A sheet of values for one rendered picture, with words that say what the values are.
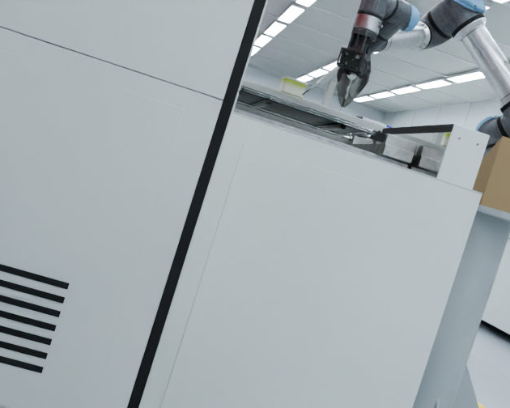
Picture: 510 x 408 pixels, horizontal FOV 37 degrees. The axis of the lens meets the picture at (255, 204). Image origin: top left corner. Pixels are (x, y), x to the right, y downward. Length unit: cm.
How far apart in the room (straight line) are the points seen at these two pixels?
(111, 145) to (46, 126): 12
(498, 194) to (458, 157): 52
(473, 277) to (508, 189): 29
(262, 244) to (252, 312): 15
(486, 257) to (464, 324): 21
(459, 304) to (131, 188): 127
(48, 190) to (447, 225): 89
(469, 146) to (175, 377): 87
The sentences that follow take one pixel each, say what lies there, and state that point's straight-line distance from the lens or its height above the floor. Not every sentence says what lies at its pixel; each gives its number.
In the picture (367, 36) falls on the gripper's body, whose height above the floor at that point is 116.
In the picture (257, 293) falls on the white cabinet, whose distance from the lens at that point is 170.
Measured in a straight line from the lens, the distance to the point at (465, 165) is 186.
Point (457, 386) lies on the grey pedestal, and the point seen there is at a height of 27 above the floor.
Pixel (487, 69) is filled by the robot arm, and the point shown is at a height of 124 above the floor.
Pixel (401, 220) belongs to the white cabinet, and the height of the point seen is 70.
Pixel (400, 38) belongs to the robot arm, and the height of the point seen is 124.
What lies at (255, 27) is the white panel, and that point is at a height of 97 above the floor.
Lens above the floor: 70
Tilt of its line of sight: 2 degrees down
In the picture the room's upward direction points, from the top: 18 degrees clockwise
